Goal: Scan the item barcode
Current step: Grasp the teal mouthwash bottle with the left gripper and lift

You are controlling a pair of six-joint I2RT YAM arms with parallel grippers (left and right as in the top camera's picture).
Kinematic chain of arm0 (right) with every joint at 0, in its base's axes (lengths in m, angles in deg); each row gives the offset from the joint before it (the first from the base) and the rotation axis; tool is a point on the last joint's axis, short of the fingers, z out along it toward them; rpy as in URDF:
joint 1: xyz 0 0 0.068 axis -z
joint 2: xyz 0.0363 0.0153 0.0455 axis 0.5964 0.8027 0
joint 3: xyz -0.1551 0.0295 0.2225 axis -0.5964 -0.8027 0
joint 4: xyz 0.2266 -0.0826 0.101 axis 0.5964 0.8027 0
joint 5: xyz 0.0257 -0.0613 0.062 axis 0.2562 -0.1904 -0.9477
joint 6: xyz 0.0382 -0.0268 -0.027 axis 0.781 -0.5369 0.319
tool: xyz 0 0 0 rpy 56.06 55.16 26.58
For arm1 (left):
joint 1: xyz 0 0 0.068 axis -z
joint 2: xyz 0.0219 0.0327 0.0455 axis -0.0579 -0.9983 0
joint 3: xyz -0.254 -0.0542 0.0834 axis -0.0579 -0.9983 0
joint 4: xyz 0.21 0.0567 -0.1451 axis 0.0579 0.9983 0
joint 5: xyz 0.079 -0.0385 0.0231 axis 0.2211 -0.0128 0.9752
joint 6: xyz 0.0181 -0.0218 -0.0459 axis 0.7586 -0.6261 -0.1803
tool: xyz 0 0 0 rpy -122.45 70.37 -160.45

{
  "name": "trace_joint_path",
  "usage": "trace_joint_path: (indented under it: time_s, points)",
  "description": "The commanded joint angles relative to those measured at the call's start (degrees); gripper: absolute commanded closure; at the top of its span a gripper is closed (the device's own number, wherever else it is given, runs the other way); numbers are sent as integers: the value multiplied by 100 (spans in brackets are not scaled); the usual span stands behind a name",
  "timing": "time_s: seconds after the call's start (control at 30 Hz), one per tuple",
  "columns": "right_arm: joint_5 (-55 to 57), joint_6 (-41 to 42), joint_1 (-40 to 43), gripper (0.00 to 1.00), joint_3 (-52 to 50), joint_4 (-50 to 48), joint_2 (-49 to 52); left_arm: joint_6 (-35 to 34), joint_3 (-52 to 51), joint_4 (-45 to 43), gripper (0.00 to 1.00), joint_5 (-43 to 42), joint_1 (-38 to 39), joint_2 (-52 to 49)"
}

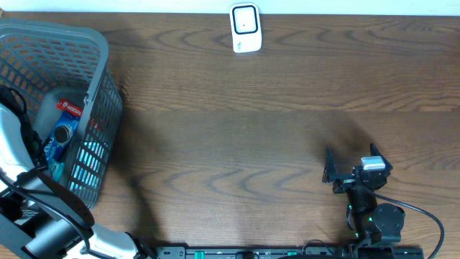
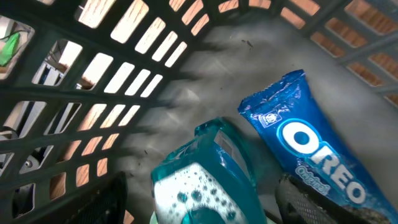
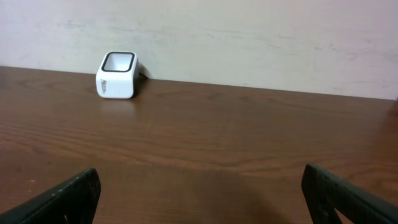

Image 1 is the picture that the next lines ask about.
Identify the grey plastic shopping basket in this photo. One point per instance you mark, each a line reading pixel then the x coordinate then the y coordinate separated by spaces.
pixel 61 73

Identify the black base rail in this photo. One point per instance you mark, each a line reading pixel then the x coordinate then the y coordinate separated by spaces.
pixel 315 251

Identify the blue Oreo cookie pack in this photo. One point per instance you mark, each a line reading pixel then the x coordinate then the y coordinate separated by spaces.
pixel 61 135

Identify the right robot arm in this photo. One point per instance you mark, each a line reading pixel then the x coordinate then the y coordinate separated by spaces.
pixel 377 226

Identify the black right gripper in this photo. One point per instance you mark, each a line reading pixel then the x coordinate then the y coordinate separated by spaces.
pixel 345 181

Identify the white barcode scanner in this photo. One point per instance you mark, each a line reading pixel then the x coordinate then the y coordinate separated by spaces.
pixel 246 28

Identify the blue mouthwash bottle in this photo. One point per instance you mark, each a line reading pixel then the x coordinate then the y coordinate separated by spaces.
pixel 56 169

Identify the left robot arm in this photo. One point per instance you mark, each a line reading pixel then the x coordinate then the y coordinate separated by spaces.
pixel 39 217

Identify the red Nescafe coffee stick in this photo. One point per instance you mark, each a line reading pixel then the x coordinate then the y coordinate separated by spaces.
pixel 69 107

